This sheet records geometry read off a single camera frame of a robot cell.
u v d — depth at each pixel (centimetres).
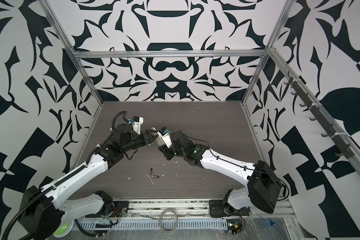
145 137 67
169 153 69
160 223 71
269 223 68
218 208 74
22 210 37
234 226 71
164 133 67
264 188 42
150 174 85
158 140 74
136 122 71
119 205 76
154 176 84
